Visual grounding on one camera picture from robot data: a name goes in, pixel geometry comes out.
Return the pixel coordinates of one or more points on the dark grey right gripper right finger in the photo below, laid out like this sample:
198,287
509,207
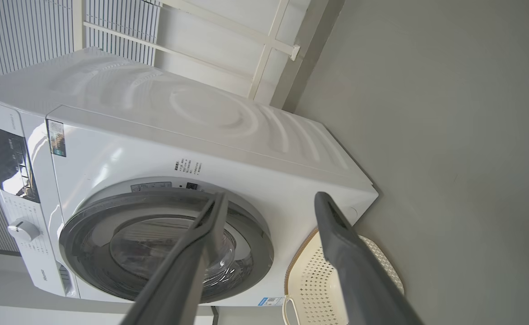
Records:
359,275

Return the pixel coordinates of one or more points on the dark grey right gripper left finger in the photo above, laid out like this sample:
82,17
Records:
181,280

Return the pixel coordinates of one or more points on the black round washer door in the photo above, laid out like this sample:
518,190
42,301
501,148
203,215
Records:
93,253

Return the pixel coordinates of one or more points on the cream perforated laundry basket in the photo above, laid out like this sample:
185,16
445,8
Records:
309,280

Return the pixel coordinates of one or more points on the white front-load washing machine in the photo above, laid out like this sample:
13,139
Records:
156,135

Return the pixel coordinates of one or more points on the silver metal control knob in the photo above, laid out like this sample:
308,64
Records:
23,230

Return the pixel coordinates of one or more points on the blue energy label sticker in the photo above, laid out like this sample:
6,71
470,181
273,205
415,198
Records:
271,301

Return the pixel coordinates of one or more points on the white slatted blind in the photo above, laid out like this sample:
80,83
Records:
20,36

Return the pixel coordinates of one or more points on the white metal bar frame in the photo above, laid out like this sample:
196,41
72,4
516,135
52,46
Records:
269,43

